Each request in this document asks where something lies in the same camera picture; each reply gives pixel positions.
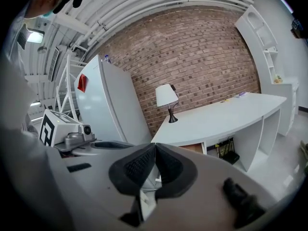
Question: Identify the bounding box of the white air vent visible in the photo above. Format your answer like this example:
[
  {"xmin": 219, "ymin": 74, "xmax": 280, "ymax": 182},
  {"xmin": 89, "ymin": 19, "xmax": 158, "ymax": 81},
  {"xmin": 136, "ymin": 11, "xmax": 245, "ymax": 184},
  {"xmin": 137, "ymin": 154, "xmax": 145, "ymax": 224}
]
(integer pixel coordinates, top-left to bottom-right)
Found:
[{"xmin": 48, "ymin": 47, "xmax": 60, "ymax": 81}]

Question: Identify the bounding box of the white bookcase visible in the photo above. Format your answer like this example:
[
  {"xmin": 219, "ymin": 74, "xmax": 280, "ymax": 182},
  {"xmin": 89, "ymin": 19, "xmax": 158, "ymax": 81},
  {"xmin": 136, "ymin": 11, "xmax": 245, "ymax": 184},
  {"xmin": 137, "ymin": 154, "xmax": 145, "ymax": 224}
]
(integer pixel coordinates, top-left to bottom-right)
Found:
[{"xmin": 234, "ymin": 5, "xmax": 300, "ymax": 137}]

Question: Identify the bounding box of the black router box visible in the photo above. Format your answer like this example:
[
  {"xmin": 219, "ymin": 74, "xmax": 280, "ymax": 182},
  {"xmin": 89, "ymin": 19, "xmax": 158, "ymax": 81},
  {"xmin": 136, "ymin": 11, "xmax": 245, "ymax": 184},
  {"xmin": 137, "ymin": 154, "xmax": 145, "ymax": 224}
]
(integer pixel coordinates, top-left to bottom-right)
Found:
[{"xmin": 222, "ymin": 150, "xmax": 241, "ymax": 165}]

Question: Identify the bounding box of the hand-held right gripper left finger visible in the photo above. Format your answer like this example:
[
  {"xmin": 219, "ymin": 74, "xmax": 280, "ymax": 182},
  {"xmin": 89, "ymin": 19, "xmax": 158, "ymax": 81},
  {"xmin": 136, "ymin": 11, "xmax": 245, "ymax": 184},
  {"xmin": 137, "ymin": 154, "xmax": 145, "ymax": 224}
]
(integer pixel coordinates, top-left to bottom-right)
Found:
[{"xmin": 108, "ymin": 142, "xmax": 157, "ymax": 227}]

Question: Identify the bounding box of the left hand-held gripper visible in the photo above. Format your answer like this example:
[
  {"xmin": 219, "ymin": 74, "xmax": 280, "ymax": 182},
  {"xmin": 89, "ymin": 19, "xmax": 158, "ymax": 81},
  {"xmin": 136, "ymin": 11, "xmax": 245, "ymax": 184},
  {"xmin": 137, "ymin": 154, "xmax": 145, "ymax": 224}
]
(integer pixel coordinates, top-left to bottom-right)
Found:
[{"xmin": 39, "ymin": 109, "xmax": 135, "ymax": 157}]

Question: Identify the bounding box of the wooden drawer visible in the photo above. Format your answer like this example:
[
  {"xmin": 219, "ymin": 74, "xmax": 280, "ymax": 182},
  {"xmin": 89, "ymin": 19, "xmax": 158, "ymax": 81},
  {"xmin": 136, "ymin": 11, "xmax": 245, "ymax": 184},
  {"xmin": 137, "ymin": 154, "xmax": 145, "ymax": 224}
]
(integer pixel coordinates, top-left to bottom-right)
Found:
[{"xmin": 179, "ymin": 142, "xmax": 207, "ymax": 155}]

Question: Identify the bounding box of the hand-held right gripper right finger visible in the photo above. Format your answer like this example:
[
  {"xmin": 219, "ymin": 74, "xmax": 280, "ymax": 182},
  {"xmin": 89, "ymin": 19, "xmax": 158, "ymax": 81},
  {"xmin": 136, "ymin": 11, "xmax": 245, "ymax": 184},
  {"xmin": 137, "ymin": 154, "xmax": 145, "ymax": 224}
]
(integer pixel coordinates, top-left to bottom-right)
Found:
[{"xmin": 155, "ymin": 142, "xmax": 198, "ymax": 199}]

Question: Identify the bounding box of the white table lamp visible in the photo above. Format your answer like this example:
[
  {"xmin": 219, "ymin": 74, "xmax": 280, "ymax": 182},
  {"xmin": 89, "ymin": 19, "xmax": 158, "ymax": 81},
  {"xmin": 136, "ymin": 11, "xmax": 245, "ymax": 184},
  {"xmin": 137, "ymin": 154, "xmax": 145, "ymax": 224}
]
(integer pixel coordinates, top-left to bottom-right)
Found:
[{"xmin": 155, "ymin": 83, "xmax": 180, "ymax": 124}]

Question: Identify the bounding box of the ceiling light panel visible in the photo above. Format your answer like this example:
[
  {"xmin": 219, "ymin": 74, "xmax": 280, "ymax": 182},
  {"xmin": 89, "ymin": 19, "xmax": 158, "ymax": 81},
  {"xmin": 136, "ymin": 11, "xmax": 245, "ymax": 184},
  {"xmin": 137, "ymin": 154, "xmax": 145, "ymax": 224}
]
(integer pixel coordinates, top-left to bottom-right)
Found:
[{"xmin": 26, "ymin": 29, "xmax": 45, "ymax": 44}]

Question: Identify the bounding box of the white metal shelving rack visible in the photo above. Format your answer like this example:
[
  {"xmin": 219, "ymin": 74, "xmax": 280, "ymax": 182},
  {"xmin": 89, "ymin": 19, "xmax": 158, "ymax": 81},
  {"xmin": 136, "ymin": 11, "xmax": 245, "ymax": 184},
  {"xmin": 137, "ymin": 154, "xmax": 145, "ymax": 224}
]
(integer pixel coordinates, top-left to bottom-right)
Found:
[{"xmin": 55, "ymin": 54, "xmax": 80, "ymax": 120}]

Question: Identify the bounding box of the white desk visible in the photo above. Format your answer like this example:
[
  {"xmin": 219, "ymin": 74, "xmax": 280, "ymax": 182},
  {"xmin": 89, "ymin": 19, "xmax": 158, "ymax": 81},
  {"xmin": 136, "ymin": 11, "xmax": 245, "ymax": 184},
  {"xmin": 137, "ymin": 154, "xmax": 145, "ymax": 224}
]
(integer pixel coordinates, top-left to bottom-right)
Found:
[{"xmin": 151, "ymin": 92, "xmax": 287, "ymax": 173}]

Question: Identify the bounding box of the white refrigerator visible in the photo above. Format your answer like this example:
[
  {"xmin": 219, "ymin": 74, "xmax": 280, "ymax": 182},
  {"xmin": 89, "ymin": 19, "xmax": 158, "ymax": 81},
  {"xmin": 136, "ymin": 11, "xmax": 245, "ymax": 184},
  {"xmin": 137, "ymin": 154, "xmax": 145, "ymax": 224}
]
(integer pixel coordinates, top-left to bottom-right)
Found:
[{"xmin": 74, "ymin": 54, "xmax": 152, "ymax": 145}]

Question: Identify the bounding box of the red paper sheet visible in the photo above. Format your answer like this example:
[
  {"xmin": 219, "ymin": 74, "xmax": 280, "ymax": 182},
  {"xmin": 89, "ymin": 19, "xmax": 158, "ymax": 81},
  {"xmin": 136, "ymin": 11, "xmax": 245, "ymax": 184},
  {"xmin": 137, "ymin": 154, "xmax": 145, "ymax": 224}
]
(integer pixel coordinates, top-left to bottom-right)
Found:
[{"xmin": 77, "ymin": 73, "xmax": 90, "ymax": 93}]

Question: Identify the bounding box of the black wire rack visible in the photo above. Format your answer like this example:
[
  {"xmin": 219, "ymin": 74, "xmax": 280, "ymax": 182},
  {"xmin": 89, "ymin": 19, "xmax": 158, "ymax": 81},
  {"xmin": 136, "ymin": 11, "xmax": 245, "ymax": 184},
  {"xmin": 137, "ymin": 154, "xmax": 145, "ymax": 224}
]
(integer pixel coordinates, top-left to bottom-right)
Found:
[{"xmin": 215, "ymin": 138, "xmax": 235, "ymax": 158}]

